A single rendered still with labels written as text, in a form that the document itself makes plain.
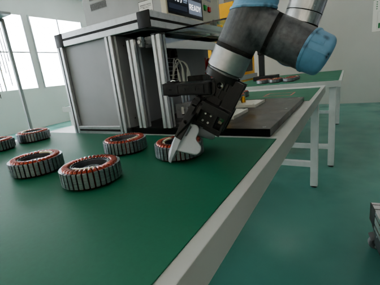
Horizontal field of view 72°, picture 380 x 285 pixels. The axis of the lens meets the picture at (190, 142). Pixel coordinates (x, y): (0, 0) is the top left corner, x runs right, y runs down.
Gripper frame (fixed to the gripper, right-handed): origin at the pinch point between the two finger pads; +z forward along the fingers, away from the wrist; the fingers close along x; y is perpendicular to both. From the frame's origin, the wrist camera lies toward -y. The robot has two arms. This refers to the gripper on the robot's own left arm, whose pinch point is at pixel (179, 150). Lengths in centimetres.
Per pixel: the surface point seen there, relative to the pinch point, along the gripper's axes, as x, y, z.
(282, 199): 125, 54, 57
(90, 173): -19.9, -8.2, 2.2
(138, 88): 22.0, -25.8, -1.2
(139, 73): 22.5, -27.2, -5.6
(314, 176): 147, 69, 38
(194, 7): 52, -29, -31
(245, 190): -16.3, 15.9, -7.7
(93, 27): 23, -48, -12
